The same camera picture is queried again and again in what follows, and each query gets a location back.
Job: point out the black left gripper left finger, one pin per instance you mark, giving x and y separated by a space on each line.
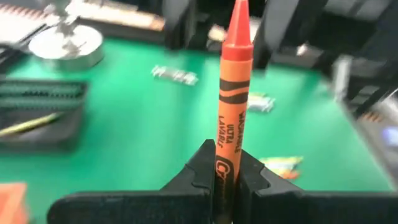
140 208

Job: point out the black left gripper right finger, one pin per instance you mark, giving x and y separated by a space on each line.
311 208

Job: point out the crayons edge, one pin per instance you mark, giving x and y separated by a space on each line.
31 124

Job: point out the orange-red crayon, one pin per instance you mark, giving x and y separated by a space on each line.
234 93

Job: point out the orange mesh basket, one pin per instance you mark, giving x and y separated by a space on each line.
12 202

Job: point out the black mesh basket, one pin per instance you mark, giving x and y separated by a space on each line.
37 96

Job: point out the silver table lamp white shade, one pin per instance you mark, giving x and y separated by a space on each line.
71 43

